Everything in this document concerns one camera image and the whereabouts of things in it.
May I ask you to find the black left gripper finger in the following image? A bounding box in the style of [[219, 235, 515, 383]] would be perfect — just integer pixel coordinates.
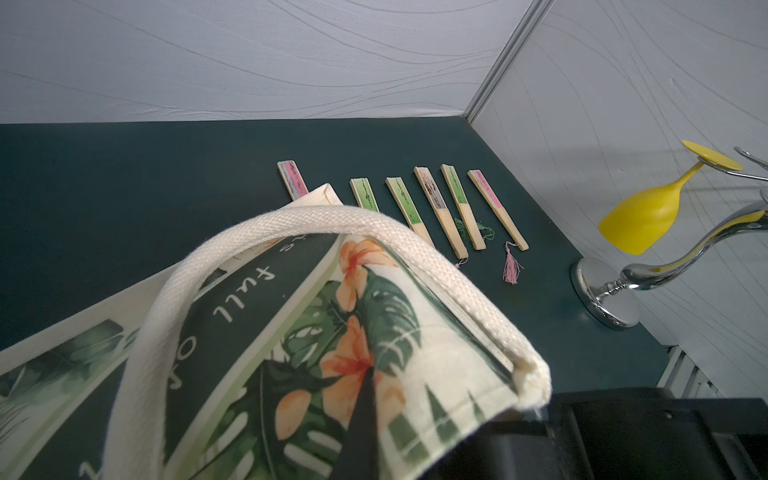
[[330, 368, 378, 480]]

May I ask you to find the cream canvas tote bag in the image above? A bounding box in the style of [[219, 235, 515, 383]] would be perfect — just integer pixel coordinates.
[[1, 185, 552, 479]]

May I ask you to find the bamboo folding fan green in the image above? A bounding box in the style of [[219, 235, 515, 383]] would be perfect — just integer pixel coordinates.
[[440, 164, 487, 251], [385, 177, 434, 246]]

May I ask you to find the bamboo folding fan pink tassel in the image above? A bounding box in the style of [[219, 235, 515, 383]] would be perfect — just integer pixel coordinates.
[[414, 166, 469, 265]]

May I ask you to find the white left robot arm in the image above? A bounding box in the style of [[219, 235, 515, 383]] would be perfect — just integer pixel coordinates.
[[422, 388, 767, 479]]

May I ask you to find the yellow plastic wine glass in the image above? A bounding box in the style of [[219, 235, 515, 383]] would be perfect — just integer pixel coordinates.
[[598, 140, 743, 255]]

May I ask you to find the chrome wire glass rack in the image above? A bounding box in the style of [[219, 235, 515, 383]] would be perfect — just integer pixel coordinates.
[[571, 162, 767, 329]]

